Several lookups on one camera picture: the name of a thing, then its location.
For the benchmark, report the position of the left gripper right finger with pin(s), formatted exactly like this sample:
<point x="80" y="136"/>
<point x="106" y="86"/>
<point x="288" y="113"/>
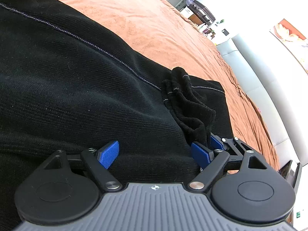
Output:
<point x="240" y="183"/>

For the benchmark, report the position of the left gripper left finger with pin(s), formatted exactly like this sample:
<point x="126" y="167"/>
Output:
<point x="65" y="187"/>

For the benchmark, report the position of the black pants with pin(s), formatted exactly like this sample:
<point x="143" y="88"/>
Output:
<point x="69" y="83"/>

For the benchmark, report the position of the grey padded headboard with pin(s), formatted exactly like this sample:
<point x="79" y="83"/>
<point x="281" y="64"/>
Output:
<point x="276" y="82"/>

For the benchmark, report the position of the orange-brown bed cover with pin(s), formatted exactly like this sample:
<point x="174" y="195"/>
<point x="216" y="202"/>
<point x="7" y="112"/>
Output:
<point x="158" y="31"/>

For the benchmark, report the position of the orange wall picture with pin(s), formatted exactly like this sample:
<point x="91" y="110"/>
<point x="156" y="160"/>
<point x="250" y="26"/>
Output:
<point x="293" y="40"/>

